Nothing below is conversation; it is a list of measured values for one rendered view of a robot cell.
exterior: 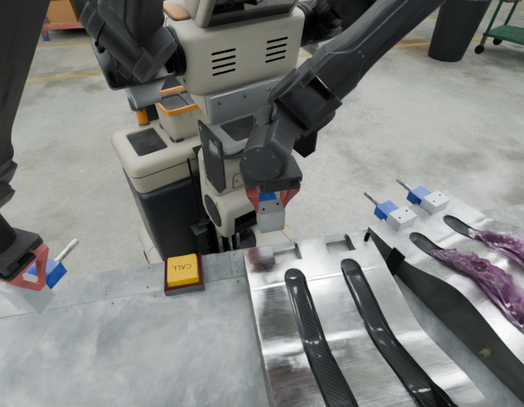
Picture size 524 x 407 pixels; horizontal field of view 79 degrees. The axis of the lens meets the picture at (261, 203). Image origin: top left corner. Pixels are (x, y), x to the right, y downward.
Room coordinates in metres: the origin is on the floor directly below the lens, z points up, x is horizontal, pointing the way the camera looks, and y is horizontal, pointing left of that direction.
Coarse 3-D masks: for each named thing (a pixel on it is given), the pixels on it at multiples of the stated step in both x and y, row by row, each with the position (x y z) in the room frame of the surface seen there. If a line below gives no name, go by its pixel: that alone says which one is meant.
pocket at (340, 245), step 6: (330, 240) 0.41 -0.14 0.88; (336, 240) 0.41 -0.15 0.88; (342, 240) 0.41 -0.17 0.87; (348, 240) 0.41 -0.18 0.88; (330, 246) 0.41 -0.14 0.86; (336, 246) 0.41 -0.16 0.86; (342, 246) 0.41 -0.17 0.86; (348, 246) 0.40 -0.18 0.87; (330, 252) 0.39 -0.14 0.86; (336, 252) 0.39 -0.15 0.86
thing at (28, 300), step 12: (72, 240) 0.37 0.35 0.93; (48, 264) 0.31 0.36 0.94; (60, 264) 0.31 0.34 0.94; (24, 276) 0.27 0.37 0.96; (36, 276) 0.27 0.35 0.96; (48, 276) 0.28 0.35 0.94; (60, 276) 0.30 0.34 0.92; (0, 288) 0.25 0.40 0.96; (12, 288) 0.25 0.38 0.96; (24, 288) 0.25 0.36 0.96; (48, 288) 0.27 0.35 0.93; (12, 300) 0.25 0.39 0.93; (24, 300) 0.24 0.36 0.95; (36, 300) 0.25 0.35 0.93; (48, 300) 0.26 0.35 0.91; (36, 312) 0.24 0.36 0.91
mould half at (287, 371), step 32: (256, 256) 0.36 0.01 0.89; (320, 256) 0.36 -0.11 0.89; (352, 256) 0.36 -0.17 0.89; (256, 288) 0.29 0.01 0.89; (320, 288) 0.29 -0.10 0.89; (384, 288) 0.30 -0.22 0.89; (256, 320) 0.24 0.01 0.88; (288, 320) 0.24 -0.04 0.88; (320, 320) 0.24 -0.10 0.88; (352, 320) 0.24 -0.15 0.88; (416, 320) 0.24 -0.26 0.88; (288, 352) 0.19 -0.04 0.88; (352, 352) 0.18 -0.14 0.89; (416, 352) 0.18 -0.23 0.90; (288, 384) 0.14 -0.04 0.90; (352, 384) 0.13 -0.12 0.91; (384, 384) 0.13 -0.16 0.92; (448, 384) 0.13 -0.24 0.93
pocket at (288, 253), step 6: (288, 246) 0.40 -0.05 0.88; (294, 246) 0.40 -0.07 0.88; (276, 252) 0.39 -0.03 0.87; (282, 252) 0.39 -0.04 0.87; (288, 252) 0.39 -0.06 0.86; (294, 252) 0.39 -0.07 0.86; (276, 258) 0.38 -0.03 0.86; (282, 258) 0.38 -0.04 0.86; (288, 258) 0.38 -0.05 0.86; (294, 258) 0.38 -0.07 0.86; (300, 258) 0.37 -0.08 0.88
